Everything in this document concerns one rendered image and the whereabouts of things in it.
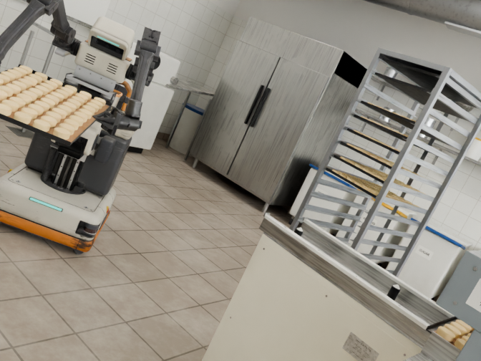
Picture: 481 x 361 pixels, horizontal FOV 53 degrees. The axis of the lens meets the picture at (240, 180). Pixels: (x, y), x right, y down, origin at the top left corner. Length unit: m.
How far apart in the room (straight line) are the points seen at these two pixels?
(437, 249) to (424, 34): 2.56
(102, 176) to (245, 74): 3.28
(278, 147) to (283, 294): 3.90
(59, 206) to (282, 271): 1.53
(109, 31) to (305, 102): 3.23
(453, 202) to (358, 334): 4.26
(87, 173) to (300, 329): 1.85
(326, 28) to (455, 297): 5.66
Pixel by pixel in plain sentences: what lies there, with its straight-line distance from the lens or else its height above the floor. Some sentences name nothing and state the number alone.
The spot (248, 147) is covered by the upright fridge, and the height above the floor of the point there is 0.62.
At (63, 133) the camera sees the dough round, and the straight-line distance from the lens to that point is 1.61.
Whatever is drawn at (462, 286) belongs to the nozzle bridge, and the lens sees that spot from 1.35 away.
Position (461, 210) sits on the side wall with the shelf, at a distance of 5.81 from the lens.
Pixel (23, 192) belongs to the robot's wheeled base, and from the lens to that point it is 2.94.
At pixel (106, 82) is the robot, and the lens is 2.75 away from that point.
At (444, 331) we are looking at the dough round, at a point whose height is 0.92.
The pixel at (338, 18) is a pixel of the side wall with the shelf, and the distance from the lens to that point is 6.72.
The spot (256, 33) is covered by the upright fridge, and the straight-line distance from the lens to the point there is 6.17.
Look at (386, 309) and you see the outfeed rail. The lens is 1.63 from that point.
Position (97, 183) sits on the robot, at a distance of 3.15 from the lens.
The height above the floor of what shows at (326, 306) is 0.76.
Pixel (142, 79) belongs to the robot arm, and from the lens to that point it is 2.17.
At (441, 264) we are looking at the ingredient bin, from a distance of 5.18.
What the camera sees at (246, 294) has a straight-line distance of 1.90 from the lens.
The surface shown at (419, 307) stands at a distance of 1.90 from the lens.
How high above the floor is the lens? 1.33
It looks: 11 degrees down
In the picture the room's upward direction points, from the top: 25 degrees clockwise
